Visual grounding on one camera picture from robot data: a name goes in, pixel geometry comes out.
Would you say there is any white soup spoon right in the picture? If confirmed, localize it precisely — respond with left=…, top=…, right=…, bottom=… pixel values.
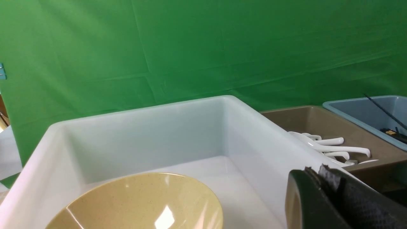
left=302, top=133, right=344, bottom=146

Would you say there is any blue plastic bin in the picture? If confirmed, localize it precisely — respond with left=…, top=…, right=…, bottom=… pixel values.
left=323, top=95, right=407, bottom=151

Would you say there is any white soup spoon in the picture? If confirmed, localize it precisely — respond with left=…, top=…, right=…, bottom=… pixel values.
left=302, top=133, right=344, bottom=146
left=288, top=131, right=371, bottom=158

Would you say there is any white soup spoon top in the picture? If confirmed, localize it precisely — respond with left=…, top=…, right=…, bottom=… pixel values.
left=288, top=131, right=371, bottom=158

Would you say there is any brown plastic bin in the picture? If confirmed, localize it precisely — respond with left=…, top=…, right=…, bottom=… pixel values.
left=262, top=106, right=406, bottom=192

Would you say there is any bundle of black chopsticks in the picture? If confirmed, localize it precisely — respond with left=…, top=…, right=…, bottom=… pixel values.
left=363, top=93, right=407, bottom=144

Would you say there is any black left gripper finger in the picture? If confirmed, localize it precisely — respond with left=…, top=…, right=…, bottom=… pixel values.
left=285, top=165, right=407, bottom=229

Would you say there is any green backdrop cloth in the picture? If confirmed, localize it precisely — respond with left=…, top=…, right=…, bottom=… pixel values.
left=0, top=0, right=407, bottom=165

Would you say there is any yellow noodle bowl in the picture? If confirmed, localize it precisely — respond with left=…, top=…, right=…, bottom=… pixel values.
left=46, top=172, right=224, bottom=229

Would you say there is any large white plastic tub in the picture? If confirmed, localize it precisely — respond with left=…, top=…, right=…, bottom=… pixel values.
left=0, top=96, right=342, bottom=229

